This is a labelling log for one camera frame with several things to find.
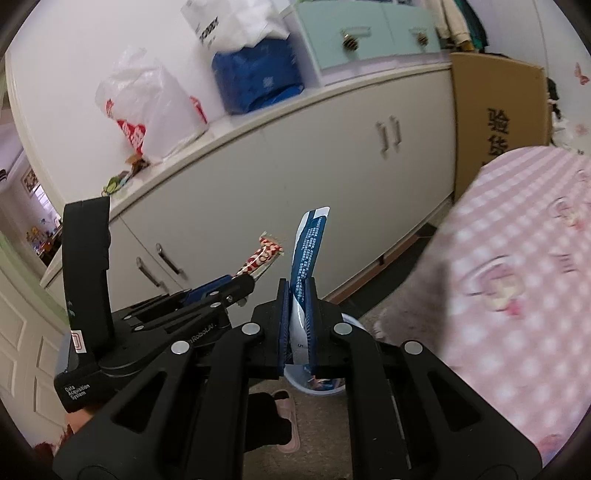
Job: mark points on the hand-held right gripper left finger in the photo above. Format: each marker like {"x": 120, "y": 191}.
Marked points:
{"x": 284, "y": 332}

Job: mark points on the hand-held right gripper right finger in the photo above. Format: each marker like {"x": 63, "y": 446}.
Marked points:
{"x": 310, "y": 332}

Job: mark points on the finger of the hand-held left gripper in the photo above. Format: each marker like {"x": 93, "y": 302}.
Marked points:
{"x": 207, "y": 285}
{"x": 231, "y": 295}

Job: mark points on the red white patterned wrapper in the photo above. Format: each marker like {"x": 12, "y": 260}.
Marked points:
{"x": 261, "y": 256}

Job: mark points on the white plastic bin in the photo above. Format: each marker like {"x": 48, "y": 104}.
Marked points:
{"x": 323, "y": 383}

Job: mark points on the blue snack packet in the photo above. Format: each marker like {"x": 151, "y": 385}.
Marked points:
{"x": 307, "y": 249}

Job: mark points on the pink slipper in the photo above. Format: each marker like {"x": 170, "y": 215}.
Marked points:
{"x": 288, "y": 424}

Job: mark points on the pink slipper foot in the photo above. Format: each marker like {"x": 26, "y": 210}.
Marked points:
{"x": 265, "y": 424}

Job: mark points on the white panel door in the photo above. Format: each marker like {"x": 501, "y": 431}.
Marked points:
{"x": 27, "y": 350}

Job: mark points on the green yellow small toy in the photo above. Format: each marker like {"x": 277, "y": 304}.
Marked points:
{"x": 114, "y": 183}

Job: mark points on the brown small wrapper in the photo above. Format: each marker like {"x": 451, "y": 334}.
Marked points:
{"x": 138, "y": 165}

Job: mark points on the cream low cabinet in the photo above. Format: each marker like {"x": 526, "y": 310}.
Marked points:
{"x": 300, "y": 161}

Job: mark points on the white bag red print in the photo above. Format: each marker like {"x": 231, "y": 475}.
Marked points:
{"x": 152, "y": 106}

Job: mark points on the round table pink checked cloth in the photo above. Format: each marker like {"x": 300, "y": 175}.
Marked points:
{"x": 517, "y": 277}

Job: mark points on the blue plastic pack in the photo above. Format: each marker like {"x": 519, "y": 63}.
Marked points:
{"x": 258, "y": 76}

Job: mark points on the white printed plastic bag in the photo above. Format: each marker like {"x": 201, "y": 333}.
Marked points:
{"x": 231, "y": 23}

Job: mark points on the brown cardboard box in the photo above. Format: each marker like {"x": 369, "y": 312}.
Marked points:
{"x": 498, "y": 110}

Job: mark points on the mint drawer box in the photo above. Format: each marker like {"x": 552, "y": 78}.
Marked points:
{"x": 351, "y": 23}

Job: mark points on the beige hanging jacket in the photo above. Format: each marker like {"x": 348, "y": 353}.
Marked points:
{"x": 450, "y": 18}

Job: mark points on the green hanging garment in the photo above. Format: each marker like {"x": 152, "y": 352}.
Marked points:
{"x": 473, "y": 25}

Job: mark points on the pink butterfly sticker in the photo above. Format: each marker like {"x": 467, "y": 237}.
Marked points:
{"x": 581, "y": 74}

